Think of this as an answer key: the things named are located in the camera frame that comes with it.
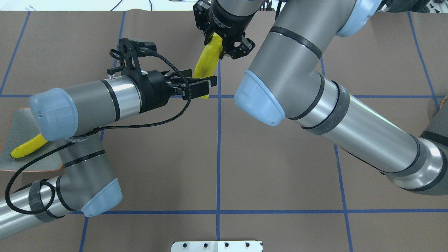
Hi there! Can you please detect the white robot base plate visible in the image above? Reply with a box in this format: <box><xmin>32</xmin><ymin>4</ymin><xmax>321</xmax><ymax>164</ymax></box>
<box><xmin>170</xmin><ymin>240</ymin><xmax>264</xmax><ymax>252</ymax></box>

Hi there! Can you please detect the brown paper table mat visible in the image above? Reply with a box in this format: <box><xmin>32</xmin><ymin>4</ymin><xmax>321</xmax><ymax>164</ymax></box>
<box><xmin>1</xmin><ymin>10</ymin><xmax>447</xmax><ymax>252</ymax></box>

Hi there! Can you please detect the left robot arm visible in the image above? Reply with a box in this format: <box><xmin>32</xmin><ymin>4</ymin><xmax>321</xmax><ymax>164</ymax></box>
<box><xmin>1</xmin><ymin>67</ymin><xmax>217</xmax><ymax>239</ymax></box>

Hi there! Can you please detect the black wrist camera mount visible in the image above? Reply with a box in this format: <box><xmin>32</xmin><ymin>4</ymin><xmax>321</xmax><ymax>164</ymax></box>
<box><xmin>107</xmin><ymin>38</ymin><xmax>157</xmax><ymax>81</ymax></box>

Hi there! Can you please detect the grey square ceramic plate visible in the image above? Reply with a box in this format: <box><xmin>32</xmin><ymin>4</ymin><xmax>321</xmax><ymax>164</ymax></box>
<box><xmin>0</xmin><ymin>107</ymin><xmax>64</xmax><ymax>173</ymax></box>

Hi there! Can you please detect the brown wicker basket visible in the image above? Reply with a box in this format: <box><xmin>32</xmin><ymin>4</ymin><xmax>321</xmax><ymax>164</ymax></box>
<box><xmin>439</xmin><ymin>96</ymin><xmax>448</xmax><ymax>109</ymax></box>

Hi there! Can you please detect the black braided cable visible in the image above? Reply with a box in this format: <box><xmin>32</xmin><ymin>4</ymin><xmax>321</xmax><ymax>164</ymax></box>
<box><xmin>5</xmin><ymin>49</ymin><xmax>192</xmax><ymax>215</ymax></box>

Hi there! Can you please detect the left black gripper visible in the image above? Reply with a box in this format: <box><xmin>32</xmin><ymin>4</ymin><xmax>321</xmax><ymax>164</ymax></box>
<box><xmin>135</xmin><ymin>70</ymin><xmax>217</xmax><ymax>113</ymax></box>

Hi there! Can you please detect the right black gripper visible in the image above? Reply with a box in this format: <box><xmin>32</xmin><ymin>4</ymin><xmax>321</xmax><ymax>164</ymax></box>
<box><xmin>193</xmin><ymin>0</ymin><xmax>260</xmax><ymax>60</ymax></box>

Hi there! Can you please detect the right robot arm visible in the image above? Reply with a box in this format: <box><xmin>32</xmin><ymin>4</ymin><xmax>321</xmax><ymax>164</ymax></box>
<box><xmin>234</xmin><ymin>0</ymin><xmax>447</xmax><ymax>196</ymax></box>

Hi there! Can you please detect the yellow banana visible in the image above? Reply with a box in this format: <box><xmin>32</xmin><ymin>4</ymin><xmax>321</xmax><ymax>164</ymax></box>
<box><xmin>10</xmin><ymin>134</ymin><xmax>48</xmax><ymax>159</ymax></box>
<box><xmin>192</xmin><ymin>33</ymin><xmax>223</xmax><ymax>78</ymax></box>

